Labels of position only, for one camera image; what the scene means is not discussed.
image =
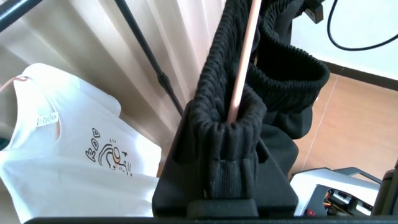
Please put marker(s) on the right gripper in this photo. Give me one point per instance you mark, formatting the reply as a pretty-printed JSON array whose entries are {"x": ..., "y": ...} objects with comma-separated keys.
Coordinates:
[{"x": 314, "y": 11}]

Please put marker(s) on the beige curtain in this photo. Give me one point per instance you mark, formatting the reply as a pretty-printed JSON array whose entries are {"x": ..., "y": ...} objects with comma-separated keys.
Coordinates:
[
  {"x": 109, "y": 46},
  {"x": 6, "y": 205}
]

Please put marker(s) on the black clothes rack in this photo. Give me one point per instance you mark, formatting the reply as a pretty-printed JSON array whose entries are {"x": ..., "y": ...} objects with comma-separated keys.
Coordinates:
[{"x": 149, "y": 56}]

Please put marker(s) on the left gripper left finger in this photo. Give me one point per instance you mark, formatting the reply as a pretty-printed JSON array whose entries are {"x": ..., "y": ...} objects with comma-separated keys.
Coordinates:
[{"x": 174, "y": 183}]

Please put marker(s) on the white printed t-shirt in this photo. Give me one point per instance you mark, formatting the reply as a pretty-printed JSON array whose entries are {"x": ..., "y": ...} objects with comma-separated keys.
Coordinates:
[{"x": 77, "y": 174}]

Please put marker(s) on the black garment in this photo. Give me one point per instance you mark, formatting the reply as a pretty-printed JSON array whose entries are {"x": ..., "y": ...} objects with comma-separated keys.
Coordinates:
[{"x": 227, "y": 155}]

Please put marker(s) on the window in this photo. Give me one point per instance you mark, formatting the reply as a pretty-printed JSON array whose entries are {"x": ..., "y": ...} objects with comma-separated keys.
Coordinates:
[{"x": 3, "y": 143}]

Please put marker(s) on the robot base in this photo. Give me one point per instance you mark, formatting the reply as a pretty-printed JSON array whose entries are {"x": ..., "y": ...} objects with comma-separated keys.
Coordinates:
[{"x": 326, "y": 183}]

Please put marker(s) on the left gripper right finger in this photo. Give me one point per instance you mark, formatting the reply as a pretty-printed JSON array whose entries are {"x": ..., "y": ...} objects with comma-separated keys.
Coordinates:
[{"x": 276, "y": 189}]

